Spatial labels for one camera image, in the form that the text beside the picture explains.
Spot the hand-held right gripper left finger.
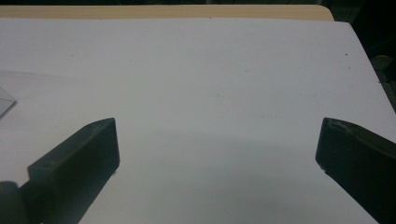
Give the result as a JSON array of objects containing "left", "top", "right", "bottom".
[{"left": 19, "top": 117, "right": 120, "bottom": 224}]

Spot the clear plastic container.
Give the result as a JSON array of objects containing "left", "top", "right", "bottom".
[{"left": 0, "top": 86, "right": 17, "bottom": 120}]

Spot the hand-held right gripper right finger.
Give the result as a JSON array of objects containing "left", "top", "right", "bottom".
[{"left": 315, "top": 117, "right": 396, "bottom": 224}]

